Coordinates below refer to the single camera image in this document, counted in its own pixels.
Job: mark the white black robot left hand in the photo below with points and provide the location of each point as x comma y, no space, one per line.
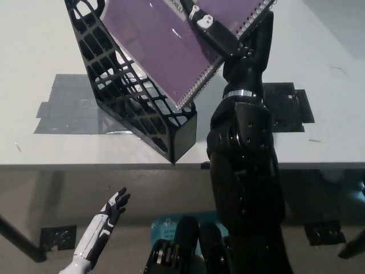
97,231

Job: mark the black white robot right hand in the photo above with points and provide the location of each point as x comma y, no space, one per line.
245,74

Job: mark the purple spiral notebook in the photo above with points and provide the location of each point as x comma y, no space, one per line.
159,51

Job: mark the black mesh magazine stand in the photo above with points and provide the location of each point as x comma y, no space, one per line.
182,134

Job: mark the black floor tape patch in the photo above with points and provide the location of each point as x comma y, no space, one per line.
58,238
322,234

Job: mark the large black tape patch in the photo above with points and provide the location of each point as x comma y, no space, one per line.
288,114

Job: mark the teal printed box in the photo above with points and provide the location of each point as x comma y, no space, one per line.
165,228

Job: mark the black table leg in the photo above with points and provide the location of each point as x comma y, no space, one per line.
25,245
353,246

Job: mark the small black tape strip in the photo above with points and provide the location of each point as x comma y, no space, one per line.
204,165

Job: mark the grey tape patch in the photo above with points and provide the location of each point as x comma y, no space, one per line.
71,108

